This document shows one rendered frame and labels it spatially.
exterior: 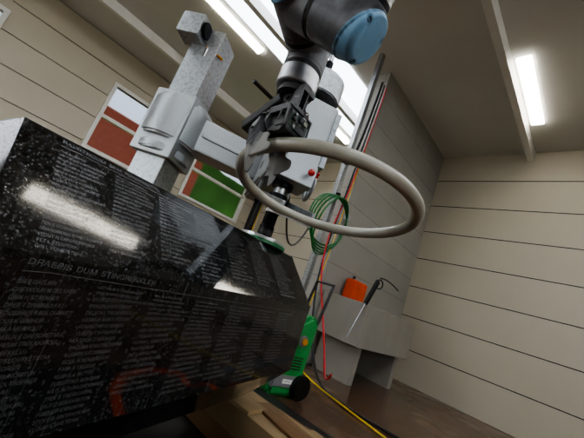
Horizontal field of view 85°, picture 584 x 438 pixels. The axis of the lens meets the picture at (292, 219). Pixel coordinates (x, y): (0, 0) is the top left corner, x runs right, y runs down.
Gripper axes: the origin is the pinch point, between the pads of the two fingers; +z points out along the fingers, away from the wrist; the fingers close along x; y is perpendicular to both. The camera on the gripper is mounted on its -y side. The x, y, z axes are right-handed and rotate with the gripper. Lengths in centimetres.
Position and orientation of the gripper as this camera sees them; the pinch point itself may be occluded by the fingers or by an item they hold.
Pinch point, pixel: (255, 174)
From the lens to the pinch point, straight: 66.6
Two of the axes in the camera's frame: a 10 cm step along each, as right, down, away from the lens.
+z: -3.1, 9.1, -2.7
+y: 7.2, 0.4, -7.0
